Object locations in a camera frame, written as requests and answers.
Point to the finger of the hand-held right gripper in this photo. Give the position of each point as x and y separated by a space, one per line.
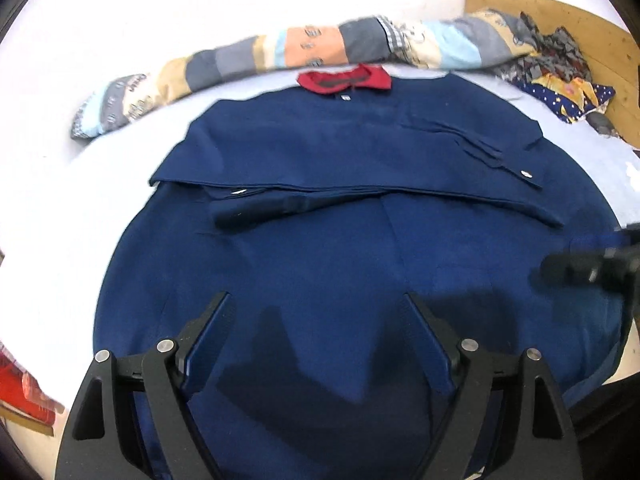
570 266

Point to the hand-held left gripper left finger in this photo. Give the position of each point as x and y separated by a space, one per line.
207 345

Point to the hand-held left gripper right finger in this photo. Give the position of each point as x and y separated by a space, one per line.
432 345

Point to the navy garment with red collar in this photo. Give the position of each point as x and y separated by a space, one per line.
320 240

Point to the navy yellow star-print cloth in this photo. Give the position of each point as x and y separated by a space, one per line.
565 97

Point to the red striped object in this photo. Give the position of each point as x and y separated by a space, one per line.
30 395

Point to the wooden headboard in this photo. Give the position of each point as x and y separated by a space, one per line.
617 55

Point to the grey and red patterned cloth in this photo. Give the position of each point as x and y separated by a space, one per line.
560 50

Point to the patchwork rolled blanket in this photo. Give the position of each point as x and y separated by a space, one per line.
310 45

